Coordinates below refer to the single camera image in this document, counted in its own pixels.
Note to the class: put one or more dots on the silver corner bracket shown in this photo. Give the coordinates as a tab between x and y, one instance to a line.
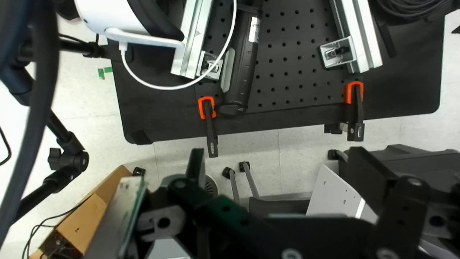
338	53
213	65

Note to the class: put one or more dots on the black pegboard base plate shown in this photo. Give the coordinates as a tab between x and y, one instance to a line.
297	48

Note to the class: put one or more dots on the black cylindrical tool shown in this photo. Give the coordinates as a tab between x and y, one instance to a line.
242	73

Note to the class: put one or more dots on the green tape piece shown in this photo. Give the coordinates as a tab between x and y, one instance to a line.
104	73

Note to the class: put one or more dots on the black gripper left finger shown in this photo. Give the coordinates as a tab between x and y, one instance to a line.
216	221

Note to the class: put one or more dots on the brown cardboard box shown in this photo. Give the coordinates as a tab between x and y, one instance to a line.
81	221

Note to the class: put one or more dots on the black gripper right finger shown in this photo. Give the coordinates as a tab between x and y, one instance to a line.
407	217

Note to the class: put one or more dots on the aluminium extrusion rail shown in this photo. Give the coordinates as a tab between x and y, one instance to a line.
192	38
360	34

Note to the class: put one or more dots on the white VR headset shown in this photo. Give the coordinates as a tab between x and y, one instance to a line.
105	15

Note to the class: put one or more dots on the white perforated panel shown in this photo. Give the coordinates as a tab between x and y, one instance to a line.
335	192

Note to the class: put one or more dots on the grey flat board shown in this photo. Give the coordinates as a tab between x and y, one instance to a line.
120	217

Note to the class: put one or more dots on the grey metal bar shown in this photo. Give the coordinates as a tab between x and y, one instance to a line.
249	181
232	185

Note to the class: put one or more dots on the orange black bar clamp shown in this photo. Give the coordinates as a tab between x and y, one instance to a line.
207	109
354	94

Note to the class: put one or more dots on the black tripod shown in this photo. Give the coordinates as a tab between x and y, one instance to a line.
67	163

